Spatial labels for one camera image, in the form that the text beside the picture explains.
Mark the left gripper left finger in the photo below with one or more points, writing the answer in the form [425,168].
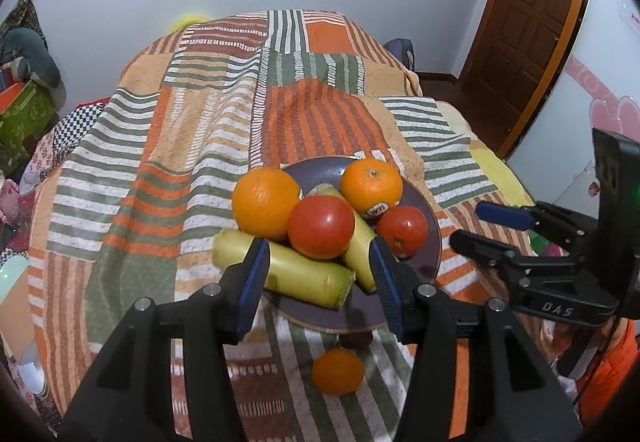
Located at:
[126,393]

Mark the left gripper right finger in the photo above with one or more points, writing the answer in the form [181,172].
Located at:
[513,393]

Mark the dark red plum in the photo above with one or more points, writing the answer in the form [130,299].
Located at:
[355,340]

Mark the large orange with sticker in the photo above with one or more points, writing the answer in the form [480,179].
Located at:
[262,201]

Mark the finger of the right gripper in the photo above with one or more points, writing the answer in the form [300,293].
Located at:
[504,258]
[505,216]

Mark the dark purple round plate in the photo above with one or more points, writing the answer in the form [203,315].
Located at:
[361,310]

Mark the red tomato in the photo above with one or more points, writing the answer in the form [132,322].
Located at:
[404,229]
[321,227]

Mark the brown wooden door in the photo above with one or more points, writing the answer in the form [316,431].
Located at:
[515,58]

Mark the patchwork striped bedspread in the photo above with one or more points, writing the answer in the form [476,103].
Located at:
[133,210]

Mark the small mandarin orange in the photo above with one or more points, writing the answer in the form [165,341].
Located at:
[337,372]

